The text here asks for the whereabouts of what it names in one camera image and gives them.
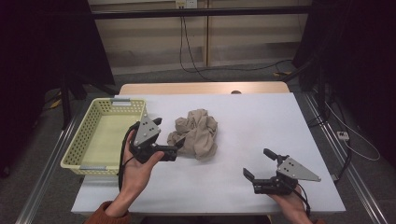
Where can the person's right hand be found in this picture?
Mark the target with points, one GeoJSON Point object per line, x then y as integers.
{"type": "Point", "coordinates": [292, 205]}

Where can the white wall socket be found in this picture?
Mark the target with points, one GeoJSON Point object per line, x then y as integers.
{"type": "Point", "coordinates": [186, 3]}

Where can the black horizontal bar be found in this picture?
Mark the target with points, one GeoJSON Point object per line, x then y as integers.
{"type": "Point", "coordinates": [233, 11]}

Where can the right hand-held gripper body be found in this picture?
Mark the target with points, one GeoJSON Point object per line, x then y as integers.
{"type": "Point", "coordinates": [295, 170]}

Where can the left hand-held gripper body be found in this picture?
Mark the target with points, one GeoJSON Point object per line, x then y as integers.
{"type": "Point", "coordinates": [146, 132]}

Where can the yellow floor tape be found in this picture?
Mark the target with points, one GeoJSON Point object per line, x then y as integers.
{"type": "Point", "coordinates": [281, 74]}
{"type": "Point", "coordinates": [55, 104]}

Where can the aluminium floor rail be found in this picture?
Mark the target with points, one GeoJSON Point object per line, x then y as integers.
{"type": "Point", "coordinates": [354, 174]}
{"type": "Point", "coordinates": [46, 174]}

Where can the beige cloth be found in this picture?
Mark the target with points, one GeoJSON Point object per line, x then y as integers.
{"type": "Point", "coordinates": [196, 133]}

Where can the pale yellow perforated plastic basket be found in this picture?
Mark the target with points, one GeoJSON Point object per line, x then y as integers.
{"type": "Point", "coordinates": [106, 140]}

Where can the person's left hand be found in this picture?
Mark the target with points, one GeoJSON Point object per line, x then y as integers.
{"type": "Point", "coordinates": [137, 174]}

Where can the white power strip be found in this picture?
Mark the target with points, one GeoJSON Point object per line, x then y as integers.
{"type": "Point", "coordinates": [343, 135]}

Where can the black curtain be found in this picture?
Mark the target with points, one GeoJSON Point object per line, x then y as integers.
{"type": "Point", "coordinates": [361, 62]}

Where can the black metal stand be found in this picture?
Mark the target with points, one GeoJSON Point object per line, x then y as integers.
{"type": "Point", "coordinates": [65, 105]}
{"type": "Point", "coordinates": [320, 87]}

